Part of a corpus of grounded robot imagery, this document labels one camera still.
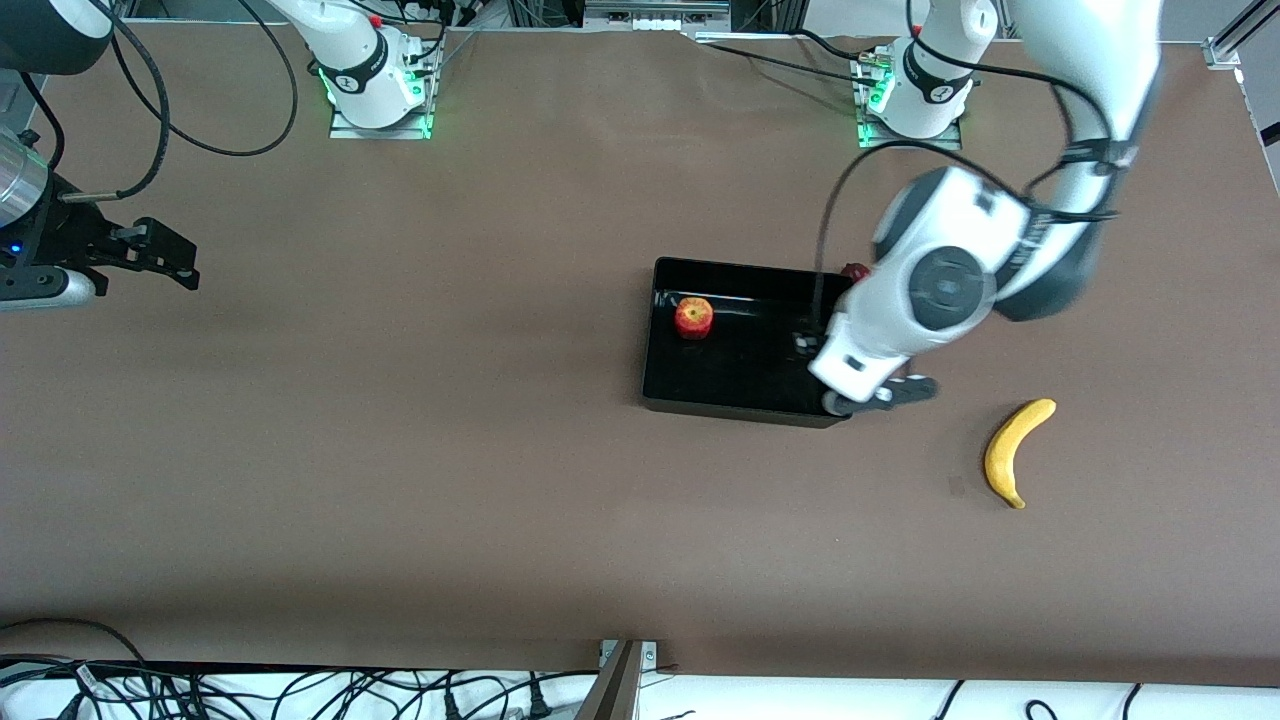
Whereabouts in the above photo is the black plastic box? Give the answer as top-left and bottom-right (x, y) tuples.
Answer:
(640, 257), (859, 429)

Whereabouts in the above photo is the red yellow apple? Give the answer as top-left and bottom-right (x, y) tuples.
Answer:
(673, 296), (715, 341)

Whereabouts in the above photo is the yellow banana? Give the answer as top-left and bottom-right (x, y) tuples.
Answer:
(984, 398), (1058, 510)

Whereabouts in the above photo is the white power strip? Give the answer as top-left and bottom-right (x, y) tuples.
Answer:
(583, 0), (733, 33)

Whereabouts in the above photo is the grey metal beam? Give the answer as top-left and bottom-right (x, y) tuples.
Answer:
(572, 640), (646, 720)

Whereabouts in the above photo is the black cable with brass plug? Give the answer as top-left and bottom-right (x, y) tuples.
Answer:
(58, 0), (173, 204)

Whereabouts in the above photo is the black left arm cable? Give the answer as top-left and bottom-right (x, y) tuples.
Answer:
(814, 20), (1141, 337)

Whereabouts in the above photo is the thin black cable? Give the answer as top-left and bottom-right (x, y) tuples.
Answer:
(17, 72), (67, 173)

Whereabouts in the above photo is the black looping cable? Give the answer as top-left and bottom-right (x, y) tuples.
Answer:
(112, 0), (301, 159)

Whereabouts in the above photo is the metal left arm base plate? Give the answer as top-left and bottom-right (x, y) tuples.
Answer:
(853, 50), (964, 151)

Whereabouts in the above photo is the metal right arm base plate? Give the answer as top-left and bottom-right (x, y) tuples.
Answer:
(329, 38), (443, 141)

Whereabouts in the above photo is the long black table cable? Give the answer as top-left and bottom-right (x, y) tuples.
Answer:
(697, 42), (863, 85)

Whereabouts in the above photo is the short black table cable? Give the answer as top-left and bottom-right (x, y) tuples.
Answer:
(795, 28), (867, 61)

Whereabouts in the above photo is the small metal bracket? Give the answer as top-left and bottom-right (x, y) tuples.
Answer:
(598, 640), (661, 670)

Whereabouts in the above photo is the black arcing floor cable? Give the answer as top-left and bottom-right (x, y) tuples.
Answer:
(0, 617), (151, 669)

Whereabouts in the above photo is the aluminium frame profile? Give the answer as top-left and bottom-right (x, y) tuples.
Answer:
(1204, 0), (1280, 71)

